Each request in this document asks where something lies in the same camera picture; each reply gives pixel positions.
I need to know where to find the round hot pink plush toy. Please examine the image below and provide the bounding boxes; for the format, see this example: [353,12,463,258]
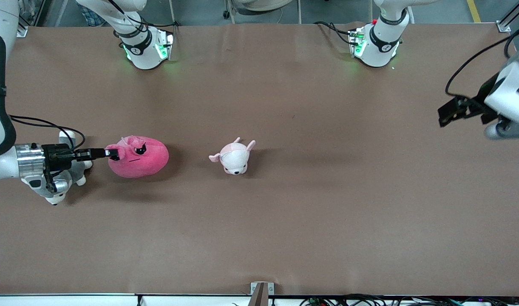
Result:
[105,135,170,179]

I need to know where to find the grey white husky plush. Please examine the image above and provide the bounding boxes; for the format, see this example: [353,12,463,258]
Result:
[30,130,93,206]

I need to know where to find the person's plaid trouser legs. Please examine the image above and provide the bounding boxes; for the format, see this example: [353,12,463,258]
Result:
[79,3,109,27]

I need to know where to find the small pale pink plush dog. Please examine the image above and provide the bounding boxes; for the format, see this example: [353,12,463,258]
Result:
[208,137,256,176]

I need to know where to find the brown table cover sheet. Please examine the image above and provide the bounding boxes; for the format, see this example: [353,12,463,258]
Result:
[0,23,519,297]

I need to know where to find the beige office chair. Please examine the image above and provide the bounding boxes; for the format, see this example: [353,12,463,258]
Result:
[223,0,302,24]

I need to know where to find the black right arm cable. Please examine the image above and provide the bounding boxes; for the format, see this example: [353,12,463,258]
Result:
[9,115,86,150]

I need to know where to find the white table edge rail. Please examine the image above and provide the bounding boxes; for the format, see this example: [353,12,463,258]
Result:
[0,293,252,306]

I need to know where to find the black base power cable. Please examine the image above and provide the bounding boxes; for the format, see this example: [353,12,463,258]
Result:
[314,21,357,45]

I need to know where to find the metal bracket with brown strip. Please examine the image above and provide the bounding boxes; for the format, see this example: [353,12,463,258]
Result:
[250,282,275,306]

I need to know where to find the black cable bundle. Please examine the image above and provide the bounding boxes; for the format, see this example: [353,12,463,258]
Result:
[300,294,519,306]

